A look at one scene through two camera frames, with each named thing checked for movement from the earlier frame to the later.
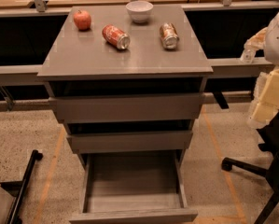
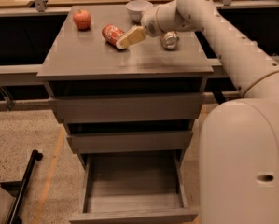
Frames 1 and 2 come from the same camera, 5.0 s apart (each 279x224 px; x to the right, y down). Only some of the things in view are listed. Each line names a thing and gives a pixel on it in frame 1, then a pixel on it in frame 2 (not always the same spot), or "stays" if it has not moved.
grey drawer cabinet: x=142 y=100 stays
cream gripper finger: x=255 y=43 -> x=133 y=35
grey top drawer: x=127 y=107 stays
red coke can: x=118 y=38 stays
